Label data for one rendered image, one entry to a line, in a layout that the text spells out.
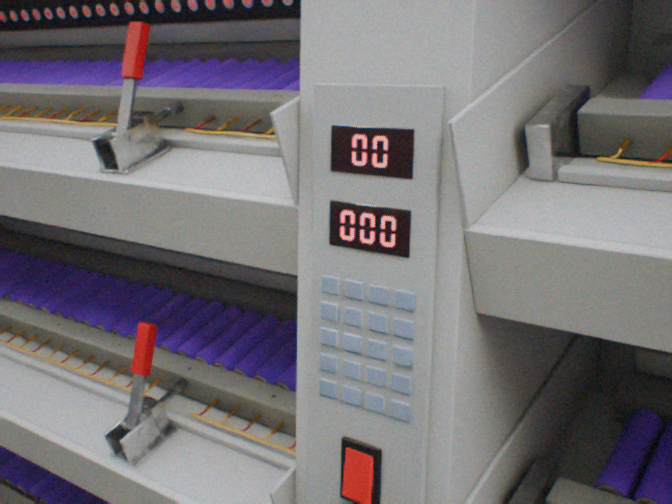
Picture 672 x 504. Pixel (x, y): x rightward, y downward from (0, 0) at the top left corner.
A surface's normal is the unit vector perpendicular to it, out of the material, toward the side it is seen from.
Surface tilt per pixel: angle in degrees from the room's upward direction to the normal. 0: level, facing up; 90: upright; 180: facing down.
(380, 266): 90
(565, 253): 112
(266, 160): 22
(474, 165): 90
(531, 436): 90
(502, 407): 90
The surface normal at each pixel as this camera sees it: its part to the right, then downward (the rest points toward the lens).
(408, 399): -0.61, 0.15
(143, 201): -0.58, 0.50
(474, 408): 0.79, 0.14
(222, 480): -0.21, -0.85
